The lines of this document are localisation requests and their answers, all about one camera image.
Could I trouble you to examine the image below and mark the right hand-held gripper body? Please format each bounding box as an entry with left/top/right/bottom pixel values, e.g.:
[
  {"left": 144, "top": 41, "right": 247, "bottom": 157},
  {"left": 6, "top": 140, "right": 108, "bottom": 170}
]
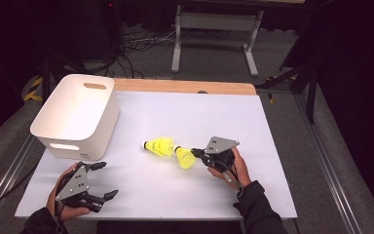
[{"left": 202, "top": 136, "right": 241, "bottom": 175}]

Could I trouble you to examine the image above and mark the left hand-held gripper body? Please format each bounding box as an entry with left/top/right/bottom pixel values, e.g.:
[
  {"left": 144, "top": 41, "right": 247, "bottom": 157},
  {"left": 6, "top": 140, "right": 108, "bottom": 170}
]
[{"left": 54, "top": 162, "right": 106, "bottom": 214}]

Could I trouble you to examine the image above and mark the person's left hand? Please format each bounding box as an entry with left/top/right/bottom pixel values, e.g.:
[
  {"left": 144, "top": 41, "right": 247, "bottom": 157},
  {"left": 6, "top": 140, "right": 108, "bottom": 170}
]
[{"left": 46, "top": 162, "right": 92, "bottom": 223}]

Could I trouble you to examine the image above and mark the person's right hand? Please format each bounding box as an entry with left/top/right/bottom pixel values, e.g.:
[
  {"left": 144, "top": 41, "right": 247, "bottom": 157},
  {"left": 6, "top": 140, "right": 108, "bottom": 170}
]
[{"left": 207, "top": 146, "right": 253, "bottom": 190}]

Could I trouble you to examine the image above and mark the white plastic storage bin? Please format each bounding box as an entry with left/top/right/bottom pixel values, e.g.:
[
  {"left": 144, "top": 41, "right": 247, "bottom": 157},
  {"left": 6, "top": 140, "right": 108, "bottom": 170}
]
[{"left": 29, "top": 73, "right": 121, "bottom": 162}]

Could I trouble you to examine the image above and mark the person's dark clothing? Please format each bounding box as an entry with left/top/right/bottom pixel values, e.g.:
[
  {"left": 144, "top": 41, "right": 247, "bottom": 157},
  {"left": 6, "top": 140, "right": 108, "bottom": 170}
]
[{"left": 95, "top": 220, "right": 244, "bottom": 234}]

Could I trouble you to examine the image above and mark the yellow black hazard tape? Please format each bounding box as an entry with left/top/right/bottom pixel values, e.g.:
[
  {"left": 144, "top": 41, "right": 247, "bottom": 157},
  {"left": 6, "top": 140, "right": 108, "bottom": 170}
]
[{"left": 23, "top": 76, "right": 44, "bottom": 102}]

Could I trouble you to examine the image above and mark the black tripod stand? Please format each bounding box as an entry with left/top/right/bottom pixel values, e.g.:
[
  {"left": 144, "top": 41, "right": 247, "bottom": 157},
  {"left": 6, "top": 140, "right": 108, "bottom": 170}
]
[{"left": 41, "top": 53, "right": 91, "bottom": 102}]

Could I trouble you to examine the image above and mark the black metal stand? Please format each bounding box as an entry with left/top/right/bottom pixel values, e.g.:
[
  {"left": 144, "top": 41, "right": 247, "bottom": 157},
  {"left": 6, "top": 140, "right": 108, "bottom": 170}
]
[{"left": 256, "top": 62, "right": 319, "bottom": 125}]

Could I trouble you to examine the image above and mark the dark curtain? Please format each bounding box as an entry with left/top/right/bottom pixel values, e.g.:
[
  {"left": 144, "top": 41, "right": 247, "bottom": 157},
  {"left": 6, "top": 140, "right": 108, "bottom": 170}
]
[
  {"left": 316, "top": 0, "right": 374, "bottom": 215},
  {"left": 0, "top": 0, "right": 48, "bottom": 145}
]

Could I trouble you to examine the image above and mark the left hand-held gripper cable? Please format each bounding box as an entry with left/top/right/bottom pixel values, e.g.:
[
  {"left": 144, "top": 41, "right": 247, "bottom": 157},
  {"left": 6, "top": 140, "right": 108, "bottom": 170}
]
[{"left": 53, "top": 172, "right": 70, "bottom": 233}]

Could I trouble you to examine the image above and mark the hand-held gripper cable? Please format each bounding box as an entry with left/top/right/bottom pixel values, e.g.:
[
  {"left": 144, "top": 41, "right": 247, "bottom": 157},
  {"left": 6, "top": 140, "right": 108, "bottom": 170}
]
[
  {"left": 218, "top": 159, "right": 243, "bottom": 196},
  {"left": 53, "top": 172, "right": 70, "bottom": 233}
]

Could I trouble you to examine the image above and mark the right hand-held gripper cable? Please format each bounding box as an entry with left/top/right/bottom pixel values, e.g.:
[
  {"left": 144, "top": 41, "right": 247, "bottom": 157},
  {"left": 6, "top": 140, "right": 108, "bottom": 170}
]
[{"left": 218, "top": 159, "right": 243, "bottom": 196}]

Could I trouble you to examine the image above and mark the thin black floor cable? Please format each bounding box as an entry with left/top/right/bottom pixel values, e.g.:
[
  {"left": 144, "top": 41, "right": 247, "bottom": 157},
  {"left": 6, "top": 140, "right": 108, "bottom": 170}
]
[{"left": 0, "top": 164, "right": 43, "bottom": 217}]

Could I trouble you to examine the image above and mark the aluminium floor rail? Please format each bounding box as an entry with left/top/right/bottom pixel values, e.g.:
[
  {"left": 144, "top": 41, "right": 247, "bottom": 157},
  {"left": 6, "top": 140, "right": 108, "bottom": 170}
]
[
  {"left": 292, "top": 93, "right": 362, "bottom": 234},
  {"left": 0, "top": 135, "right": 44, "bottom": 234}
]

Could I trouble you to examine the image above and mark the bundle of black floor cables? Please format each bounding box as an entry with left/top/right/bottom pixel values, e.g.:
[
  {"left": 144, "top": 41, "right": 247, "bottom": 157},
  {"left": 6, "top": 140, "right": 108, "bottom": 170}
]
[{"left": 103, "top": 28, "right": 177, "bottom": 79}]

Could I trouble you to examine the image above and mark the grey metal desk frame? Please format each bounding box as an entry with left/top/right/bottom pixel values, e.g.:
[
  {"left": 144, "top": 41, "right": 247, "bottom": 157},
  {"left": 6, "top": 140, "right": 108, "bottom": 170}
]
[{"left": 170, "top": 3, "right": 265, "bottom": 78}]

